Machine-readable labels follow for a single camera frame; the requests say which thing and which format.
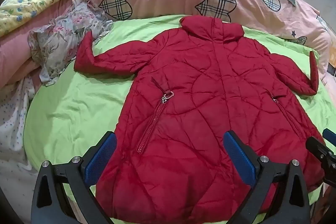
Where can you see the red quilted jacket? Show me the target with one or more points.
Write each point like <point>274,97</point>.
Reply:
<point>199,108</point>

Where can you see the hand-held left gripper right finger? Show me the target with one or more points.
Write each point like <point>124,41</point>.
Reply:
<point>240,158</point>

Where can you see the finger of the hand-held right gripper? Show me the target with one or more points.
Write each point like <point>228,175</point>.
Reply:
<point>330,135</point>
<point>317,148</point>

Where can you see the white dotted sheet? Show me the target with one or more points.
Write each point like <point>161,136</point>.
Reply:
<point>13,119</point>

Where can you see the plain pink blanket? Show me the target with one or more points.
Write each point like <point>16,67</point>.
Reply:
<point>15,56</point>

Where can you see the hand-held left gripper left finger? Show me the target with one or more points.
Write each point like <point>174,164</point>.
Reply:
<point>103,154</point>

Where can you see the green bed sheet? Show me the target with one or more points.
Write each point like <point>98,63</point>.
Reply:
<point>78,108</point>

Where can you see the floral ruffled pillow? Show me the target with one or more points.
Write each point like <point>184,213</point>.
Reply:
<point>60,40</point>

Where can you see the yellow floral quilt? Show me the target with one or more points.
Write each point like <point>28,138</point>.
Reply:
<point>31,1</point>

